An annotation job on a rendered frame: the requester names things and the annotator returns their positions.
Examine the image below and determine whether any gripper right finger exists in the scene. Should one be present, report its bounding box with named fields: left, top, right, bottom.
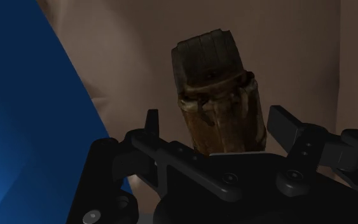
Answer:
left=266, top=104, right=358, bottom=199

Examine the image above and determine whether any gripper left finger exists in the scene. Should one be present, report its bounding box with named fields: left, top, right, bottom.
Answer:
left=66, top=108, right=244, bottom=224

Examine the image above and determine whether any brown wooden barrel-shaped figure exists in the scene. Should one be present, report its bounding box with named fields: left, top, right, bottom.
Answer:
left=170, top=29, right=268, bottom=157

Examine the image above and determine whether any beige sofa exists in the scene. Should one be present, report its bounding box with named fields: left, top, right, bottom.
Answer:
left=37, top=0, right=358, bottom=216

